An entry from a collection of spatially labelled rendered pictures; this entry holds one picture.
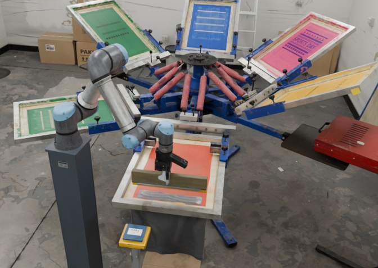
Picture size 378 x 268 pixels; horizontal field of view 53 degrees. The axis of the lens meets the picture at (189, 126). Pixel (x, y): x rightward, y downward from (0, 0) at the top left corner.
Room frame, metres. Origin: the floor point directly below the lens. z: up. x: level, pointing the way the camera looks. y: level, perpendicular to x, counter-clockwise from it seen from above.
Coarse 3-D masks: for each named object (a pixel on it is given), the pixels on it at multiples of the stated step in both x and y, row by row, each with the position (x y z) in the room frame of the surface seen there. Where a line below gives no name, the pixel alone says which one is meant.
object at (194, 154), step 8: (184, 144) 2.18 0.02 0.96; (192, 144) 2.19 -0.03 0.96; (184, 152) 2.08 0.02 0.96; (192, 152) 2.09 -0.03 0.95; (200, 152) 2.09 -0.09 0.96; (208, 152) 2.10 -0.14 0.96; (192, 160) 2.00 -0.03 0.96; (200, 160) 2.00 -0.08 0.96; (208, 160) 2.01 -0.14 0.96; (208, 168) 1.92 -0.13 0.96; (208, 176) 1.83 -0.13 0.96; (176, 192) 1.67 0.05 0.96; (200, 192) 1.68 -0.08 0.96
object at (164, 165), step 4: (156, 148) 1.61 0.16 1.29; (156, 152) 1.59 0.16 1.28; (160, 152) 1.58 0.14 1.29; (156, 156) 1.61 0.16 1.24; (160, 156) 1.59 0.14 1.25; (164, 156) 1.59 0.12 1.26; (156, 160) 1.60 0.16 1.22; (160, 160) 1.59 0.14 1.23; (164, 160) 1.59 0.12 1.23; (168, 160) 1.59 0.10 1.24; (156, 164) 1.57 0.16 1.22; (160, 164) 1.57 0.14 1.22; (164, 164) 1.57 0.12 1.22; (168, 164) 1.57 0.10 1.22; (156, 168) 1.58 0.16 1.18; (160, 168) 1.58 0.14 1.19; (164, 168) 1.57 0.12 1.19
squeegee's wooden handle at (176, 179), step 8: (136, 176) 1.61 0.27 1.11; (144, 176) 1.60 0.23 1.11; (152, 176) 1.60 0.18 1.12; (176, 176) 1.58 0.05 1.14; (184, 176) 1.58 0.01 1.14; (192, 176) 1.58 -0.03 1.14; (200, 176) 1.58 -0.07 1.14; (168, 184) 1.59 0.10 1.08; (176, 184) 1.58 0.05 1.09; (184, 184) 1.58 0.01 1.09; (192, 184) 1.57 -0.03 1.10; (200, 184) 1.57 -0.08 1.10
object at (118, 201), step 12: (180, 132) 2.29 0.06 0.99; (144, 144) 2.11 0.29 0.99; (132, 168) 1.84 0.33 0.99; (120, 192) 1.61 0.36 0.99; (216, 192) 1.65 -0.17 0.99; (120, 204) 1.53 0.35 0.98; (132, 204) 1.52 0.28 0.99; (144, 204) 1.52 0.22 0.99; (156, 204) 1.53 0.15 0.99; (168, 204) 1.53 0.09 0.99; (216, 204) 1.55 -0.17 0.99; (192, 216) 1.48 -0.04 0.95; (204, 216) 1.48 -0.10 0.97; (216, 216) 1.47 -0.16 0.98
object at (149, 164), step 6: (156, 144) 2.16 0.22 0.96; (174, 144) 2.18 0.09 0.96; (180, 144) 2.18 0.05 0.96; (174, 150) 2.11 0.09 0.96; (180, 150) 2.11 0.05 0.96; (150, 156) 2.02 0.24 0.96; (180, 156) 2.04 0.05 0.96; (150, 162) 1.95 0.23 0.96; (144, 168) 1.89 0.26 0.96; (150, 168) 1.89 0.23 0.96; (138, 186) 1.71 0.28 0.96; (144, 186) 1.71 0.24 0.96; (138, 192) 1.66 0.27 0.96; (168, 192) 1.67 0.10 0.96; (144, 198) 1.61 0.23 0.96
